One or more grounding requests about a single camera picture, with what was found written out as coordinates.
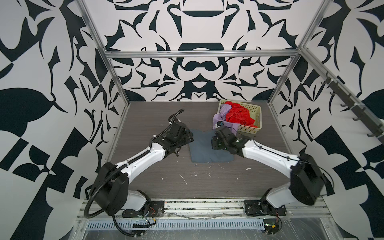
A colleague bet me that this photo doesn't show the grey t shirt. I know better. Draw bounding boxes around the grey t shirt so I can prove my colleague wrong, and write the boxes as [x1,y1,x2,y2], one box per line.
[189,130,234,164]

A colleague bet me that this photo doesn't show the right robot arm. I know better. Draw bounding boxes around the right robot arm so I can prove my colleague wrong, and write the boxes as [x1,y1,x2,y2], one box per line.
[211,126,334,217]

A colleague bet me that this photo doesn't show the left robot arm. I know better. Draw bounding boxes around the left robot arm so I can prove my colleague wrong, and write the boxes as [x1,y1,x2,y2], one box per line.
[84,121,194,219]

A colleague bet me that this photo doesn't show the red t shirt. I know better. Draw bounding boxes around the red t shirt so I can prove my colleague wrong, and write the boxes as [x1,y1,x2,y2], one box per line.
[225,101,257,128]

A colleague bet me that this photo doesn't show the lilac t shirt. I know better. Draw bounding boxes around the lilac t shirt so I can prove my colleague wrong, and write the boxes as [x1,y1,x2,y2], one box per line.
[213,104,240,135]

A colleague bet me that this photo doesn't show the pale green plastic basket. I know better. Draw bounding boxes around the pale green plastic basket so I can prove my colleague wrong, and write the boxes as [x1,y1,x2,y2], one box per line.
[217,100,262,136]

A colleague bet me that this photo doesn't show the small electronics board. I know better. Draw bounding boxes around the small electronics board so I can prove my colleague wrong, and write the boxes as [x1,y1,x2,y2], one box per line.
[263,218,282,236]

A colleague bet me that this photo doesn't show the aluminium frame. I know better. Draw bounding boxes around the aluminium frame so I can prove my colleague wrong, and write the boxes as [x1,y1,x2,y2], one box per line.
[78,1,384,236]

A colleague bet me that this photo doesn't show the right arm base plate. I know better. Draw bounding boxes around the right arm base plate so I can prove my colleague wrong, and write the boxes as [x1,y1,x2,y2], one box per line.
[244,200,287,217]

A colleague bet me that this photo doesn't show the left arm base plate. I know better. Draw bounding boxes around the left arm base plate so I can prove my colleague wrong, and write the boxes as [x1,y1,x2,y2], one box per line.
[122,201,165,218]

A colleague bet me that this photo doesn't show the white slotted cable duct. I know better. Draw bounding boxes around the white slotted cable duct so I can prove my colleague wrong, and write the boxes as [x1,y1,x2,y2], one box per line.
[85,218,266,232]

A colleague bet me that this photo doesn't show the black corrugated cable hose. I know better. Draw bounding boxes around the black corrugated cable hose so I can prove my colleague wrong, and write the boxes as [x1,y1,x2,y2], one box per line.
[83,108,185,238]

